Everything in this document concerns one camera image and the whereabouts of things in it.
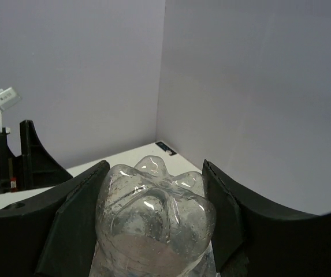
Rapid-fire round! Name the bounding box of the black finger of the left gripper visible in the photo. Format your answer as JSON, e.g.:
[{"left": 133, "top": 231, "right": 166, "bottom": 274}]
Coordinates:
[{"left": 19, "top": 120, "right": 72, "bottom": 190}]

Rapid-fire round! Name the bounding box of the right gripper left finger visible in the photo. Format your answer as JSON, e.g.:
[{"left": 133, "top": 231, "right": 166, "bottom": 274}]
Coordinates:
[{"left": 0, "top": 160, "right": 110, "bottom": 276}]

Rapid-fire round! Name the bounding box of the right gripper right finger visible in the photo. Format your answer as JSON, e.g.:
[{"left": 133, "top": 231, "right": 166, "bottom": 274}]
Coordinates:
[{"left": 202, "top": 160, "right": 331, "bottom": 276}]

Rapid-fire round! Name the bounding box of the large clear bottle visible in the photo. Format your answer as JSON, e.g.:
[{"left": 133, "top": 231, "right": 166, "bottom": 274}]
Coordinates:
[{"left": 90, "top": 156, "right": 217, "bottom": 276}]

